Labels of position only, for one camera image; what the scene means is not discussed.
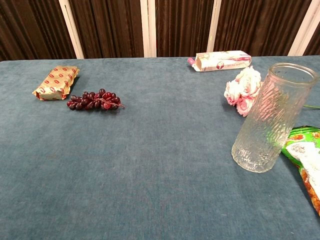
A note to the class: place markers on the pink artificial flower bouquet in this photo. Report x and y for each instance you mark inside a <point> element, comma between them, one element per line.
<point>243,87</point>

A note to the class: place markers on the blue carpeted table surface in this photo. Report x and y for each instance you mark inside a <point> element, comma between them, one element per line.
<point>140,162</point>

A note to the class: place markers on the textured transparent glass vase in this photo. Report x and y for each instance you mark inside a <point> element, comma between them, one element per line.
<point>272,117</point>

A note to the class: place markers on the dark red grape bunch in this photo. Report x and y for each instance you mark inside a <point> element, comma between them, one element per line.
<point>95,100</point>

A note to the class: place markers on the white pink toothpaste box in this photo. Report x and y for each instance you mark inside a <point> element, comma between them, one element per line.
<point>222,61</point>

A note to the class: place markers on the dark brown curtain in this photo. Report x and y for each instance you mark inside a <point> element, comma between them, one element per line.
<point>112,25</point>

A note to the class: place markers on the gold red-printed snack packet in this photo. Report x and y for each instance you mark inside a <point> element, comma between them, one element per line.
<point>56,82</point>

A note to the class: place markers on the green snack bag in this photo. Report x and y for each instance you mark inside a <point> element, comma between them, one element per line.
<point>306,160</point>

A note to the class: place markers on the white frame post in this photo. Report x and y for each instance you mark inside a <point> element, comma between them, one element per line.
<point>303,27</point>
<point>214,25</point>
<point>71,28</point>
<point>148,27</point>

